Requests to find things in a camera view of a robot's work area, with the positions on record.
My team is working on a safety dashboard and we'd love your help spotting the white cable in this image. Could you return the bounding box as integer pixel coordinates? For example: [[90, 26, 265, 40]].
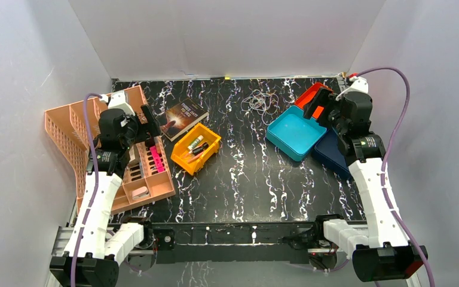
[[240, 88, 281, 124]]

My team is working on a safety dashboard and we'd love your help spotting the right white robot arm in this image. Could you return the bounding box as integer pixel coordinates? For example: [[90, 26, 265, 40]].
[[303, 88, 428, 282]]

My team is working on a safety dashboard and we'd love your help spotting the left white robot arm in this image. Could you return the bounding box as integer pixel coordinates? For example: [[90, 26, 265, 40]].
[[50, 104, 158, 286]]

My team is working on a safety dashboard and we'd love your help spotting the orange square tray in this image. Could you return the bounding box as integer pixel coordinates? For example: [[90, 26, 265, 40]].
[[295, 83, 333, 119]]

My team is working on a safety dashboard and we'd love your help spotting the dark paperback book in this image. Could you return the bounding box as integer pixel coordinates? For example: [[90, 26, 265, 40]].
[[158, 98, 209, 142]]

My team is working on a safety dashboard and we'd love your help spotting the navy square tray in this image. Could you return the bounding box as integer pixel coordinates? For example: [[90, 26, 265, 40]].
[[311, 130, 352, 179]]

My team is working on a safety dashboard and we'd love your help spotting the green white glue stick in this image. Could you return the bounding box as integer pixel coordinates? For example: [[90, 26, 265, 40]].
[[187, 135, 204, 151]]

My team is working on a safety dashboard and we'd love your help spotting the yellow plastic bin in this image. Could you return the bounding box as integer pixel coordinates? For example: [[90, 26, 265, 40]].
[[170, 123, 221, 176]]

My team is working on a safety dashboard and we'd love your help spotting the teal square tray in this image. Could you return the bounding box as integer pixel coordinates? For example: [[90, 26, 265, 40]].
[[265, 105, 327, 162]]

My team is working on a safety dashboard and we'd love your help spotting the peach plastic file organizer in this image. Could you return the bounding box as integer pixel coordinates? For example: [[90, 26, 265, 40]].
[[45, 87, 176, 214]]

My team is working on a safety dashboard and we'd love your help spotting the black marker in bin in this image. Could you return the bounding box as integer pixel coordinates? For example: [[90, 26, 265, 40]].
[[189, 142, 209, 155]]

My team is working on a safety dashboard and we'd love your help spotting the white tape dispenser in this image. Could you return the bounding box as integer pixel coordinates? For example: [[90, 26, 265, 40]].
[[131, 187, 149, 201]]

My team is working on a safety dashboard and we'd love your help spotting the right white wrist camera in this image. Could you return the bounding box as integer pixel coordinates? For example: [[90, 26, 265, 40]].
[[341, 77, 369, 95]]

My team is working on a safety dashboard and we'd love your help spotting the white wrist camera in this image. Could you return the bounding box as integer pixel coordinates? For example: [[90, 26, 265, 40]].
[[341, 77, 369, 95], [99, 91, 136, 115]]

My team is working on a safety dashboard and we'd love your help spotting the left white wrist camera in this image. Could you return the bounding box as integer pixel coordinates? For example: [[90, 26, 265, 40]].
[[99, 91, 136, 115]]

